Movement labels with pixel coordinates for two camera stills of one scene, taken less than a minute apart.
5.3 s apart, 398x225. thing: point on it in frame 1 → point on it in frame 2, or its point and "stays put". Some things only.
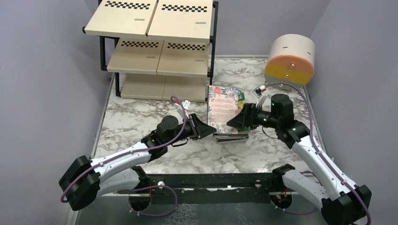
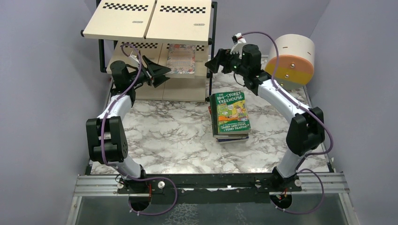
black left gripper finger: (204, 130) → (154, 68)
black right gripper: (248, 116) → (226, 61)
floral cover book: (223, 106) → (181, 58)
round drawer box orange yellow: (291, 59) stays put
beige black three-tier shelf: (159, 49) stays put
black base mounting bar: (235, 189) stays put
